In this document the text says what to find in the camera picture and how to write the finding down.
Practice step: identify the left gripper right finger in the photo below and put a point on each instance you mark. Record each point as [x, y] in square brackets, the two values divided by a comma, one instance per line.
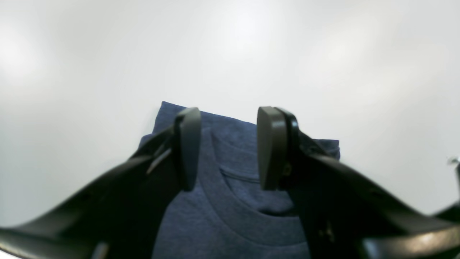
[343, 214]

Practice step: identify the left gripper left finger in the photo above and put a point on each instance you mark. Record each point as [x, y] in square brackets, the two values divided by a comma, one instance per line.
[118, 215]

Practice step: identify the navy blue T-shirt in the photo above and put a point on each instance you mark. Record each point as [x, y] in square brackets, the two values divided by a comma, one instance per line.
[227, 215]

